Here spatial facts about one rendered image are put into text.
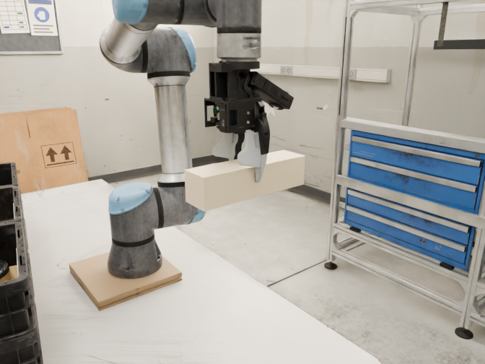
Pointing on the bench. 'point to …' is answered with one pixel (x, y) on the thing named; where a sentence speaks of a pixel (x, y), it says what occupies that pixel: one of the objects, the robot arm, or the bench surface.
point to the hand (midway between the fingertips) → (247, 170)
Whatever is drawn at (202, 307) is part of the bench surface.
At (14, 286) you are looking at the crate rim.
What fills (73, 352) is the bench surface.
